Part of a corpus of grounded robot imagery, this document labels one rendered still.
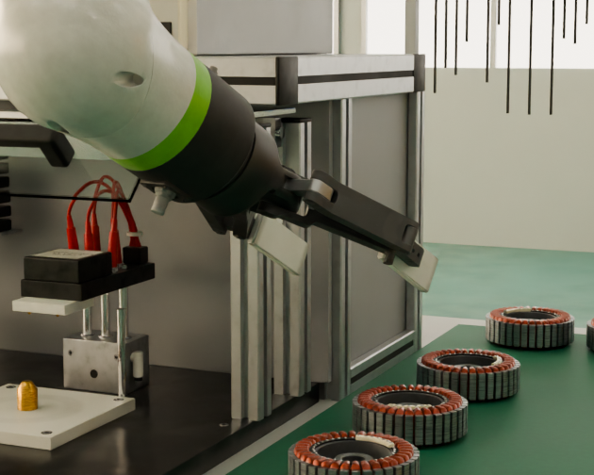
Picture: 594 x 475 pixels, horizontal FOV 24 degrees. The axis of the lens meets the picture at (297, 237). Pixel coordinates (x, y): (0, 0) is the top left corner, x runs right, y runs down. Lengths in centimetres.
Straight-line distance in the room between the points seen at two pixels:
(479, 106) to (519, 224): 69
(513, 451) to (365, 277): 34
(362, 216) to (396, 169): 63
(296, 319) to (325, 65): 26
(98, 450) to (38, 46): 48
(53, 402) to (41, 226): 31
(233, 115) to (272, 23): 59
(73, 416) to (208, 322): 26
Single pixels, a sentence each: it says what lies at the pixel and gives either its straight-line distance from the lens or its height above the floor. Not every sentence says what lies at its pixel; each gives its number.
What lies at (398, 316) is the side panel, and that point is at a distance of 168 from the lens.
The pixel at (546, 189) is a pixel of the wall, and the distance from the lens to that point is 770.
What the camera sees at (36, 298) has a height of 88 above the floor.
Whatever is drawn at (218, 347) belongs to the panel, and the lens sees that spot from 151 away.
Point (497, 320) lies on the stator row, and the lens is 174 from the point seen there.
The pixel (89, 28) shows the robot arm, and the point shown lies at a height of 114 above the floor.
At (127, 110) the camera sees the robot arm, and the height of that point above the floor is 108.
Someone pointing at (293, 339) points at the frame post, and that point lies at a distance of 140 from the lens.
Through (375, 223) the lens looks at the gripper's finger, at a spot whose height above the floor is 99.
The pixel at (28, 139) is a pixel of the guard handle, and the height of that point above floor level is 105.
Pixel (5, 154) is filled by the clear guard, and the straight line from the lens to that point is 116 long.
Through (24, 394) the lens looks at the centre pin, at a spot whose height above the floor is 80.
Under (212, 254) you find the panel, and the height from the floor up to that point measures 90.
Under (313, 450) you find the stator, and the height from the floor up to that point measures 79.
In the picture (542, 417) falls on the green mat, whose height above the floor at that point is 75.
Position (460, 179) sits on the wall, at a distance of 782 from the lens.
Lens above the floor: 113
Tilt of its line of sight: 8 degrees down
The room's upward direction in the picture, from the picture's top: straight up
